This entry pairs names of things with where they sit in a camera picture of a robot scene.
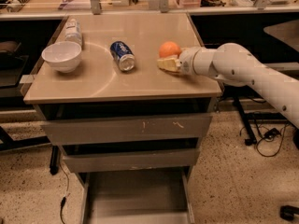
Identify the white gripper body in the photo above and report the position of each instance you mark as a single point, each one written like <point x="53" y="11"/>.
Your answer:
<point x="186" y="62"/>

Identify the orange fruit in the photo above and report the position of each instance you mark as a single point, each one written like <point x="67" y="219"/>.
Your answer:
<point x="169" y="48"/>

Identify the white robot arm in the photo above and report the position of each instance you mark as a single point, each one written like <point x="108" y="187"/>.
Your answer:
<point x="234" y="65"/>

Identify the grey drawer cabinet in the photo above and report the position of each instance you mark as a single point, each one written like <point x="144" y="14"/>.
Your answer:
<point x="98" y="89"/>

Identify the top grey drawer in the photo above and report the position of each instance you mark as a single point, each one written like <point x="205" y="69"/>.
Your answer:
<point x="126" y="129"/>

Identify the grey drawer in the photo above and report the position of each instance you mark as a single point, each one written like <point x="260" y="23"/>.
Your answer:
<point x="131" y="160"/>
<point x="157" y="196"/>
<point x="126" y="129"/>

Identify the middle grey drawer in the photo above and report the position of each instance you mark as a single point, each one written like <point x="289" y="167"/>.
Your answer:
<point x="131" y="160"/>

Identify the bottom grey drawer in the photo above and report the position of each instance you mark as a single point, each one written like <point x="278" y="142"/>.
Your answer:
<point x="157" y="196"/>

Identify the blue soda can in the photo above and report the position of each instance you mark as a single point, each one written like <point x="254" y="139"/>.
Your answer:
<point x="123" y="56"/>

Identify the clear plastic water bottle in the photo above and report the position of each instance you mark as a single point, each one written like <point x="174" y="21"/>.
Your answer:
<point x="73" y="32"/>

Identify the black desk leg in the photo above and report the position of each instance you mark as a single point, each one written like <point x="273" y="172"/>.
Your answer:
<point x="251" y="140"/>

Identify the white ceramic bowl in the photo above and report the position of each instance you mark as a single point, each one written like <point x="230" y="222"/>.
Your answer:
<point x="63" y="56"/>

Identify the black spring tool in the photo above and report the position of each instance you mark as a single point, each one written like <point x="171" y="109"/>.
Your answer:
<point x="16" y="5"/>

